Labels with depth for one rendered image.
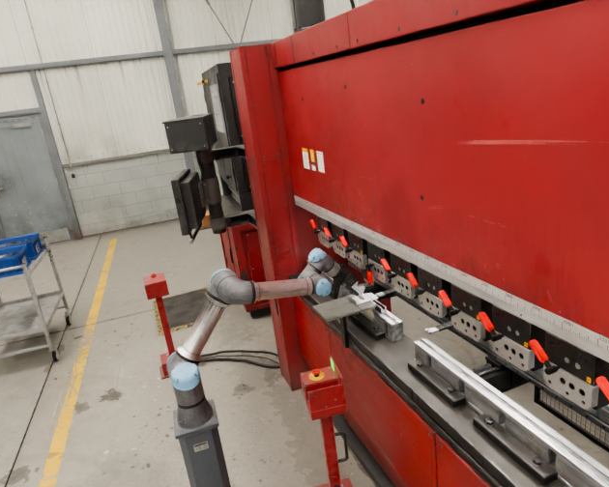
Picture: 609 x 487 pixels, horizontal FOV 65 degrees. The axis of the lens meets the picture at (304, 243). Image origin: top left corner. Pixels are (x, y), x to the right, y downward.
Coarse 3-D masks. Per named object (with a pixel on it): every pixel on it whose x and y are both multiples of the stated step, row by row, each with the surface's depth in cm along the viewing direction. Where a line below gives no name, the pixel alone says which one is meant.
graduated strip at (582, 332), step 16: (320, 208) 264; (352, 224) 229; (384, 240) 202; (416, 256) 182; (448, 272) 164; (480, 288) 150; (496, 288) 143; (512, 304) 138; (528, 304) 132; (544, 320) 128; (560, 320) 123; (592, 336) 115
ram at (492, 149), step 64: (320, 64) 222; (384, 64) 172; (448, 64) 141; (512, 64) 119; (576, 64) 103; (320, 128) 239; (384, 128) 182; (448, 128) 147; (512, 128) 123; (576, 128) 106; (320, 192) 258; (384, 192) 193; (448, 192) 154; (512, 192) 128; (576, 192) 110; (448, 256) 162; (512, 256) 134; (576, 256) 114; (576, 320) 118
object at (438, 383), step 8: (416, 360) 199; (416, 368) 193; (424, 368) 193; (424, 376) 188; (432, 376) 187; (432, 384) 183; (440, 384) 182; (448, 384) 181; (440, 392) 179; (456, 392) 176; (448, 400) 175; (456, 400) 172; (464, 400) 173
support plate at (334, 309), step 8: (352, 296) 243; (320, 304) 238; (328, 304) 237; (336, 304) 236; (344, 304) 235; (352, 304) 234; (360, 304) 233; (368, 304) 232; (320, 312) 230; (328, 312) 229; (336, 312) 228; (344, 312) 227; (352, 312) 226; (328, 320) 222
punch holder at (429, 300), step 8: (424, 272) 178; (424, 280) 179; (432, 280) 174; (440, 280) 170; (424, 288) 181; (432, 288) 176; (440, 288) 171; (448, 288) 171; (424, 296) 181; (432, 296) 176; (448, 296) 172; (424, 304) 183; (432, 304) 178; (440, 304) 173; (432, 312) 179; (440, 312) 174; (448, 312) 174
